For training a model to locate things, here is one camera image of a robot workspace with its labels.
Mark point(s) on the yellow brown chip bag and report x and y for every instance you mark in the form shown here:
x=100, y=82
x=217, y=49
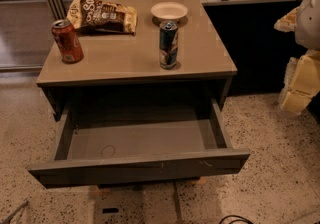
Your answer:
x=103, y=15

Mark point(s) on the white paper bowl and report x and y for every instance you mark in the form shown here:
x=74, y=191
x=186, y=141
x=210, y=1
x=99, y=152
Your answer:
x=169, y=11

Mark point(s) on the grey cabinet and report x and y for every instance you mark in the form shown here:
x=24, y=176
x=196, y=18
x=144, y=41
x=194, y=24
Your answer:
x=126, y=58

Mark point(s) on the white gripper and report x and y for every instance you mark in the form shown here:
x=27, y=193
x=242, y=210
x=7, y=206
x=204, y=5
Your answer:
x=309, y=25

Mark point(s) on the open grey top drawer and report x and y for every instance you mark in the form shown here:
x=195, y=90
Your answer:
x=110, y=145

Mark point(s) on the red soda can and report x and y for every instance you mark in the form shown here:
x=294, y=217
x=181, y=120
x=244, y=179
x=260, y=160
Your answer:
x=67, y=41

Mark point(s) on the blue silver redbull can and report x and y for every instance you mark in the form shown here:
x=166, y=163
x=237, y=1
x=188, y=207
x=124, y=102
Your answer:
x=168, y=44

